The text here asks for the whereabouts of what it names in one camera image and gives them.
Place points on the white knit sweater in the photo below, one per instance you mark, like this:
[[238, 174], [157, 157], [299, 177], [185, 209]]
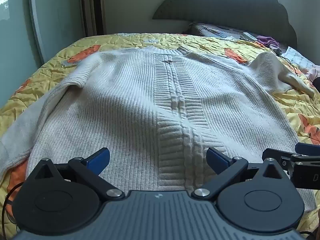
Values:
[[125, 117]]

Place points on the sliding glass wardrobe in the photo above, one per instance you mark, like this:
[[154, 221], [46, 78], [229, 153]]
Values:
[[15, 42]]

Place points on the pink cloth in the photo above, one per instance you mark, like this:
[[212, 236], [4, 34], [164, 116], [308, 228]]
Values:
[[314, 73]]

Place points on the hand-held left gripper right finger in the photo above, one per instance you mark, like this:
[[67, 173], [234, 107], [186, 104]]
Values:
[[216, 160]]

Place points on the patterned pillow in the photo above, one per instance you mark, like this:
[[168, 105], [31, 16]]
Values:
[[212, 31]]

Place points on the white remote control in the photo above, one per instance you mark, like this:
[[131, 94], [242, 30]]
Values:
[[249, 36]]

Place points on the tower air conditioner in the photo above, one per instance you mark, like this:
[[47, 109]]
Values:
[[97, 10]]

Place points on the grey padded headboard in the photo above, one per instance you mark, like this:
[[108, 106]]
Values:
[[225, 5]]

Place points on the purple cloth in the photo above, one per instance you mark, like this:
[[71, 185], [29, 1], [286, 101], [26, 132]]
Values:
[[267, 40]]

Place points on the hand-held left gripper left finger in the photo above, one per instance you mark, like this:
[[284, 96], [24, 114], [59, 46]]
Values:
[[98, 160]]

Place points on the yellow printed quilt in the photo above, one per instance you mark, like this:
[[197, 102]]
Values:
[[300, 100]]

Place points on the small grey cloth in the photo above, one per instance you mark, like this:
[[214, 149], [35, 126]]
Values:
[[275, 50]]

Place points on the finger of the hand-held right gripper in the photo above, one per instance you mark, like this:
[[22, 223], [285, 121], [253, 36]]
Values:
[[282, 154], [307, 148]]

